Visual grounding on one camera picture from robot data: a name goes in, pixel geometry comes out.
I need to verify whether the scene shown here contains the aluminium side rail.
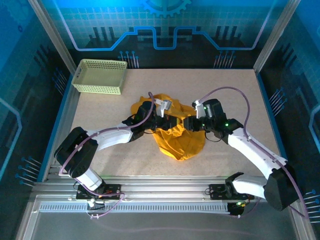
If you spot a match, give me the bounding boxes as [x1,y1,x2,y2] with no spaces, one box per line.
[41,72,81,182]

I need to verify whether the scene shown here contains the slotted grey cable duct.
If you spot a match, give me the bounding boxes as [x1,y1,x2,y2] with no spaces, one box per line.
[38,201,232,213]

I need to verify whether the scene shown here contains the aluminium frame rail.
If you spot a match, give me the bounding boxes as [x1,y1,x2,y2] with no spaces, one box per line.
[31,176,301,203]

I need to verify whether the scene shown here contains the grey metal bottom panel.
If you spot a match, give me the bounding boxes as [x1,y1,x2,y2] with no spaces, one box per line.
[14,194,316,240]

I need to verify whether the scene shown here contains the aluminium corner post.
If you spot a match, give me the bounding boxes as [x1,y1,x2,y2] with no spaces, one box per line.
[253,0,302,73]
[27,0,77,73]

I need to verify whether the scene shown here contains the yellow t-shirt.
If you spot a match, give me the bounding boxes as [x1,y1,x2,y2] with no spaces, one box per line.
[130,93,206,162]

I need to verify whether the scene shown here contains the black controller box with LEDs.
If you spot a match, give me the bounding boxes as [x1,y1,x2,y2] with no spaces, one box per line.
[227,201,251,217]

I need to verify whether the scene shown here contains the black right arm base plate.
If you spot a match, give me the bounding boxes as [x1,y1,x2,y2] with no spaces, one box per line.
[208,183,251,201]

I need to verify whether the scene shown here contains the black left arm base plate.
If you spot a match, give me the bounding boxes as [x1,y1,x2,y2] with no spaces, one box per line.
[75,184,123,201]

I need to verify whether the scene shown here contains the pale green plastic basket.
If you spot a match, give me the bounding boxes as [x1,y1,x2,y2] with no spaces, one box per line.
[71,58,128,96]

